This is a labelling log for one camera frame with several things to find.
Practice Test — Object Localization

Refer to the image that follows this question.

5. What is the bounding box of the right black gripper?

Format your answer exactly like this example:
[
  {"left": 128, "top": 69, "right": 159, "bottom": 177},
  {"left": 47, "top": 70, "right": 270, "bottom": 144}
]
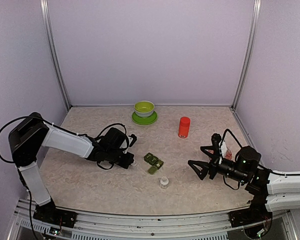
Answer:
[{"left": 188, "top": 145, "right": 248, "bottom": 184}]

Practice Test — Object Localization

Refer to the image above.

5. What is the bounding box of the green weekly pill organizer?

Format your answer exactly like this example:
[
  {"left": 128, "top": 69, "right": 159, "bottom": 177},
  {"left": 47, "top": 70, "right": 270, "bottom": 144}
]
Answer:
[{"left": 143, "top": 152, "right": 164, "bottom": 175}]

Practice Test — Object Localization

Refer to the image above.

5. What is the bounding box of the small white pill bottle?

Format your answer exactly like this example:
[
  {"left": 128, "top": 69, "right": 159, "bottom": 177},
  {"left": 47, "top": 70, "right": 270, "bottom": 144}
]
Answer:
[{"left": 160, "top": 176, "right": 170, "bottom": 189}]

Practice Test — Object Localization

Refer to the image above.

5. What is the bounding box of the white pill bottle cap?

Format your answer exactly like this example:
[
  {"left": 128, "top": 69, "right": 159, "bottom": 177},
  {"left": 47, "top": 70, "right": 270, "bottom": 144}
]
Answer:
[{"left": 131, "top": 161, "right": 137, "bottom": 167}]

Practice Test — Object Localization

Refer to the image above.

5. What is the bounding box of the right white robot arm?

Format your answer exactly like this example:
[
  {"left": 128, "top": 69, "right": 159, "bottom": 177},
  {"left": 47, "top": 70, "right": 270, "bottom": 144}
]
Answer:
[{"left": 187, "top": 129, "right": 300, "bottom": 222}]

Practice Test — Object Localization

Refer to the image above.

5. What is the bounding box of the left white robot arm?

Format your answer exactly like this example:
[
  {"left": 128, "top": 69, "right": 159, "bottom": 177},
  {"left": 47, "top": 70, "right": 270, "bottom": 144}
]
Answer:
[{"left": 0, "top": 112, "right": 137, "bottom": 223}]

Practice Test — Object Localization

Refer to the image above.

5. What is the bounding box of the red patterned oval tin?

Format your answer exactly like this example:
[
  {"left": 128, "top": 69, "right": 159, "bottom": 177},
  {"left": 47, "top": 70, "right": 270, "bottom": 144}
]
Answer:
[{"left": 207, "top": 148, "right": 233, "bottom": 161}]

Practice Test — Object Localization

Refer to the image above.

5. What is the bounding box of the red pill bottle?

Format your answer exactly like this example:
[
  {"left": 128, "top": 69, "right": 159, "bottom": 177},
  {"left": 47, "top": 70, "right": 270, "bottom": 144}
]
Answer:
[{"left": 178, "top": 116, "right": 191, "bottom": 139}]

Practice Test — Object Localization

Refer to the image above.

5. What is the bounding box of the green saucer plate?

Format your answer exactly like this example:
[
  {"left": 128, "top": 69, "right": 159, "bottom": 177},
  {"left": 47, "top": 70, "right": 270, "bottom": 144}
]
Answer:
[{"left": 132, "top": 111, "right": 158, "bottom": 125}]

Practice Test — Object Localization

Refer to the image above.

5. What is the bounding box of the green and white bowl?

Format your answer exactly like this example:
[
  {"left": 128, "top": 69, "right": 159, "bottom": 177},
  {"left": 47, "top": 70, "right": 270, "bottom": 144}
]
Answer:
[{"left": 134, "top": 100, "right": 155, "bottom": 118}]

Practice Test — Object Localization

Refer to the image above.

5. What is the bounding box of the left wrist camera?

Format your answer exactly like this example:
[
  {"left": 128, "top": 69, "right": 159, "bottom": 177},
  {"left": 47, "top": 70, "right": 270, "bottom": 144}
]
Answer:
[{"left": 122, "top": 134, "right": 137, "bottom": 154}]

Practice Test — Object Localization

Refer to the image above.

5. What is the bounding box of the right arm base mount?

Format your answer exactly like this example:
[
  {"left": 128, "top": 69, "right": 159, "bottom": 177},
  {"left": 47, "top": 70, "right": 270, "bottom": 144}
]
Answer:
[{"left": 228, "top": 208, "right": 273, "bottom": 228}]

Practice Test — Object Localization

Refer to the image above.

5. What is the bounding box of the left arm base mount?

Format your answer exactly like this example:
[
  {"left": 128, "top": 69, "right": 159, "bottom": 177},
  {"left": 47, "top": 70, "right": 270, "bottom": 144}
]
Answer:
[{"left": 33, "top": 207, "right": 78, "bottom": 228}]

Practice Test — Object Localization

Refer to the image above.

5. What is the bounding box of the front aluminium rail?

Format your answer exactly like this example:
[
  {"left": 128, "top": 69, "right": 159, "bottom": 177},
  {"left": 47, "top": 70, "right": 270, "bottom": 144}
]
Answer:
[{"left": 13, "top": 197, "right": 297, "bottom": 240}]

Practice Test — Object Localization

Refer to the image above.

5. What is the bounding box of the right aluminium frame post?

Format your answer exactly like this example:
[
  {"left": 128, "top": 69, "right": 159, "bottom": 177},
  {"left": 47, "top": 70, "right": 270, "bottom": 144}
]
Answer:
[{"left": 231, "top": 0, "right": 262, "bottom": 112}]

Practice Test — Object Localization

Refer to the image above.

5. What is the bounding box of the aluminium frame post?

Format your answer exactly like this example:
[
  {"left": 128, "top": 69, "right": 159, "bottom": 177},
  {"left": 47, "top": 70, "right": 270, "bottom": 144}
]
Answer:
[
  {"left": 40, "top": 0, "right": 72, "bottom": 111},
  {"left": 231, "top": 0, "right": 262, "bottom": 112}
]

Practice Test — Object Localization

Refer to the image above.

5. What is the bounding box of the left aluminium frame post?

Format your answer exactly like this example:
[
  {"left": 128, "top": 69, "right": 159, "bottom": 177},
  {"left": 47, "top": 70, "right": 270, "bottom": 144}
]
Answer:
[{"left": 40, "top": 0, "right": 72, "bottom": 111}]

